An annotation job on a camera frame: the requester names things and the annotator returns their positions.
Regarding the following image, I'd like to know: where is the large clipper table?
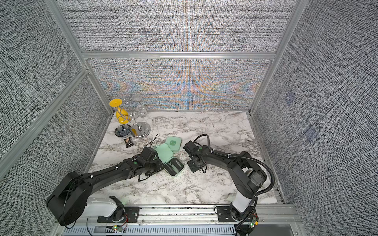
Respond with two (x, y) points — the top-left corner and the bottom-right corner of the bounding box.
(171, 164), (179, 173)

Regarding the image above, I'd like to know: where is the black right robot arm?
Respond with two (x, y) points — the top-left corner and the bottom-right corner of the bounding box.
(184, 134), (276, 222)

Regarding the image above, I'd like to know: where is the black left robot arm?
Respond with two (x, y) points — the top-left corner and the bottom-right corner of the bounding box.
(46, 147), (164, 226)

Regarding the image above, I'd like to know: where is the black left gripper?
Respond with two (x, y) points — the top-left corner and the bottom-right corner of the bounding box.
(144, 158), (167, 177)

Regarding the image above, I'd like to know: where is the yellow cup on stand top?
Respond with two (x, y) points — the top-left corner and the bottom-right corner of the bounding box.
(109, 98), (123, 108)

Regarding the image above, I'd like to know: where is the chrome cup holder stand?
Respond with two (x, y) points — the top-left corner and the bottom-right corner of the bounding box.
(119, 97), (151, 138)

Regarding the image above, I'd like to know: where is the green nail kit case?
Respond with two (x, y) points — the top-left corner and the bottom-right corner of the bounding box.
(154, 144), (184, 177)
(165, 136), (182, 153)

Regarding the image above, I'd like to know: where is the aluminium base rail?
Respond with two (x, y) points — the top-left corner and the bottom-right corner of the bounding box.
(49, 204), (306, 236)

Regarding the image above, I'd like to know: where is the clear glass cup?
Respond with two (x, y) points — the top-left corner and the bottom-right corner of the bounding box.
(132, 94), (147, 118)

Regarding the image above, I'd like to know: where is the yellow plastic cup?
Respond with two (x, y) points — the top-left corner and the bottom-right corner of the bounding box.
(116, 107), (129, 124)

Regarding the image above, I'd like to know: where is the black white patterned bowl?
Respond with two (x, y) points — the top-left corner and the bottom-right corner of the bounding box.
(114, 124), (132, 138)

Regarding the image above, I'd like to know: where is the black snack packet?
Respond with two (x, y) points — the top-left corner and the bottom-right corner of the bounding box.
(124, 138), (134, 148)

